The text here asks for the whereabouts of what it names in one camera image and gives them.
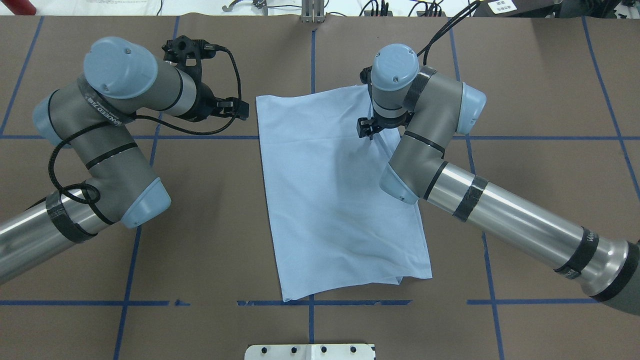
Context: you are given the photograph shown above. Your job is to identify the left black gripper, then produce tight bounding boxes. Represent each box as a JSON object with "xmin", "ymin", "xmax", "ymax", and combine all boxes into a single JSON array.
[{"xmin": 161, "ymin": 35, "xmax": 250, "ymax": 121}]

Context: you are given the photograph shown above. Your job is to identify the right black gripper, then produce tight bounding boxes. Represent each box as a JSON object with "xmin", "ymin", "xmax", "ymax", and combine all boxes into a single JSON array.
[{"xmin": 357, "ymin": 66, "xmax": 414, "ymax": 141}]

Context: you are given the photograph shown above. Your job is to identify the light blue t-shirt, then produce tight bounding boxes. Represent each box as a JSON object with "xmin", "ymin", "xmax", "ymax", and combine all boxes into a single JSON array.
[{"xmin": 256, "ymin": 85, "xmax": 433, "ymax": 302}]

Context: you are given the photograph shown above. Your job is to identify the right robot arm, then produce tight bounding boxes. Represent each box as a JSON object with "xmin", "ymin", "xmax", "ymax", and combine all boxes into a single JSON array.
[{"xmin": 358, "ymin": 43, "xmax": 640, "ymax": 315}]

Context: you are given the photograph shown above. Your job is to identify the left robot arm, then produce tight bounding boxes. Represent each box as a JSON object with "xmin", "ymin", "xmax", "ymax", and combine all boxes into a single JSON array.
[{"xmin": 0, "ymin": 35, "xmax": 249, "ymax": 284}]

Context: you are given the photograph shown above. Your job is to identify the red cylinder bottle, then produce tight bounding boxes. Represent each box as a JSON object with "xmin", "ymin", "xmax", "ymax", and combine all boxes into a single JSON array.
[{"xmin": 1, "ymin": 0, "xmax": 37, "ymax": 16}]

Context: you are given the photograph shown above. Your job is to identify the aluminium frame post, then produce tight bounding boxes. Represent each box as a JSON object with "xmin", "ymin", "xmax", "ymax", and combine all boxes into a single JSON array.
[{"xmin": 300, "ymin": 0, "xmax": 326, "ymax": 23}]

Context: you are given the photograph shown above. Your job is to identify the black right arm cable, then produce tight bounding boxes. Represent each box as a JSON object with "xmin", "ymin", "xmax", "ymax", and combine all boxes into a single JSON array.
[{"xmin": 416, "ymin": 0, "xmax": 484, "ymax": 59}]

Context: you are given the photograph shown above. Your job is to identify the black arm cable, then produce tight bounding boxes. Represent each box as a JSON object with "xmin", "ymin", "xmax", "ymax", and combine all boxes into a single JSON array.
[
  {"xmin": 47, "ymin": 44, "xmax": 244, "ymax": 226},
  {"xmin": 416, "ymin": 0, "xmax": 484, "ymax": 59}
]

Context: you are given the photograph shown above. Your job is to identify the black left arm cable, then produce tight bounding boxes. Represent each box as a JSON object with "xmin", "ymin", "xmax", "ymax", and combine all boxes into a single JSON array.
[{"xmin": 47, "ymin": 44, "xmax": 244, "ymax": 226}]

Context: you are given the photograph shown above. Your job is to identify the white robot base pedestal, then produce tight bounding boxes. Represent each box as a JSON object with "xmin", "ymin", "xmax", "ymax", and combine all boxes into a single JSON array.
[{"xmin": 244, "ymin": 343, "xmax": 377, "ymax": 360}]

